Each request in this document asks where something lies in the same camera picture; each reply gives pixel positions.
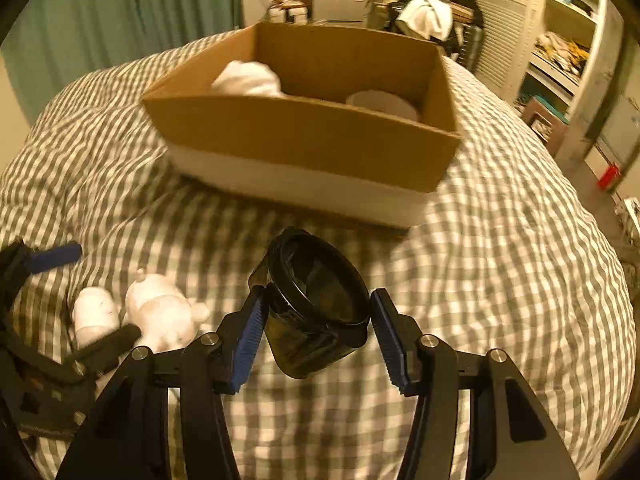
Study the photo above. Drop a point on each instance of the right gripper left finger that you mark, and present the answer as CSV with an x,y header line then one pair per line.
x,y
125,436

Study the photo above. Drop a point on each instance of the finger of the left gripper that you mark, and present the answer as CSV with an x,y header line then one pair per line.
x,y
19,262
102,355

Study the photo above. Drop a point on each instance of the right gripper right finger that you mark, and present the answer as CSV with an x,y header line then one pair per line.
x,y
511,433

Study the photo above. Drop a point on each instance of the white bear figurine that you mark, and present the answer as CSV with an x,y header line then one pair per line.
x,y
167,320

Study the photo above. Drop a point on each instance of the black glass jar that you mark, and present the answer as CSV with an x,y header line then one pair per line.
x,y
318,304

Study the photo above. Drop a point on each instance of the white tissue pack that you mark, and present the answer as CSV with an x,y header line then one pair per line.
x,y
248,79

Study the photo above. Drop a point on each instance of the grey checkered bed quilt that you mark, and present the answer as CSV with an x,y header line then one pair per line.
x,y
505,256

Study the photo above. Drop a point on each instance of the green curtain left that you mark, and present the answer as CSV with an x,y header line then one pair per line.
x,y
54,42

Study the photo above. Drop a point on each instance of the red fire extinguisher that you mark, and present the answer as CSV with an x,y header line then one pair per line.
x,y
609,178

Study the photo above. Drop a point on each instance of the open cardboard box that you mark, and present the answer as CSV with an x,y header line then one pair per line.
x,y
366,129

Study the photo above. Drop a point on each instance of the white suitcase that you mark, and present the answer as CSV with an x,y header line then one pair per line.
x,y
288,11

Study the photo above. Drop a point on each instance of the pile of clothes on shelf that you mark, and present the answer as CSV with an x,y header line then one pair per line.
x,y
562,53

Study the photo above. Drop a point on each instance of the dark suitcase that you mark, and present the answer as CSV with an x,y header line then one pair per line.
x,y
471,40

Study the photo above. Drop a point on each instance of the white wardrobe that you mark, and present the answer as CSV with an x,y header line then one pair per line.
x,y
510,67

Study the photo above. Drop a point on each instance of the grey mini fridge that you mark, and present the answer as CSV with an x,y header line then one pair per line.
x,y
339,11

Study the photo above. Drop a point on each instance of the white garment on chair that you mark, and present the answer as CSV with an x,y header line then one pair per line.
x,y
426,19

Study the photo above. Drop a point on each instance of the black bag on desk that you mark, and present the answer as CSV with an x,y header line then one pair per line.
x,y
478,16

